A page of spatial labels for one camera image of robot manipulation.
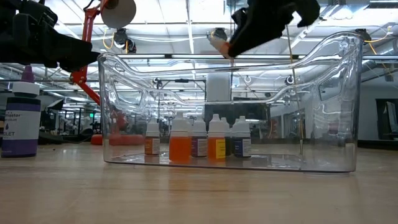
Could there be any large violet food colouring bottle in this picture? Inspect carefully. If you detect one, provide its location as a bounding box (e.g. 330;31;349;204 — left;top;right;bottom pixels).
0;64;42;159

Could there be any small purple-label dropper bottle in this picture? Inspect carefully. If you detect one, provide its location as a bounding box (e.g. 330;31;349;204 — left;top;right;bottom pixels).
190;117;208;158

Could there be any red desk lamp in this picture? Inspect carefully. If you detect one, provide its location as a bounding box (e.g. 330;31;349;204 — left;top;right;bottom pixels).
70;0;146;146

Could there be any small brown-orange dropper bottle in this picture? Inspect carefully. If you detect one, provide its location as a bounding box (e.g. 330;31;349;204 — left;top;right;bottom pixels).
144;117;161;156

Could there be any small bright orange dropper bottle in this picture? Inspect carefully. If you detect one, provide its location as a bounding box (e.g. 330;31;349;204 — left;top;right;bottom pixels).
169;112;191;162

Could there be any black ceiling cord reel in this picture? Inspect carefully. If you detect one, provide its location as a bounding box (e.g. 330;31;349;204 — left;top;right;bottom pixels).
113;27;137;54
354;28;373;44
212;27;229;41

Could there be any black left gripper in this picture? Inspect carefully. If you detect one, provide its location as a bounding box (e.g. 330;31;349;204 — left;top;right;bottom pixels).
0;0;101;73

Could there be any clear plastic bin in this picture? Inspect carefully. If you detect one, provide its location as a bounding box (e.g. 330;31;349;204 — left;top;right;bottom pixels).
98;30;364;174

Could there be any small blue-label dropper bottle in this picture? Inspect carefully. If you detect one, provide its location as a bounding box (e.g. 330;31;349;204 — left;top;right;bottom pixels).
233;115;252;158

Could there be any black aluminium table frame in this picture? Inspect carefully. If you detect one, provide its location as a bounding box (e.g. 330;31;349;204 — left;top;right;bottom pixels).
40;136;398;149

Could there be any white hanging box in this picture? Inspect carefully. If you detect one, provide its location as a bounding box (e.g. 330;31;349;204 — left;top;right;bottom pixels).
206;73;233;102

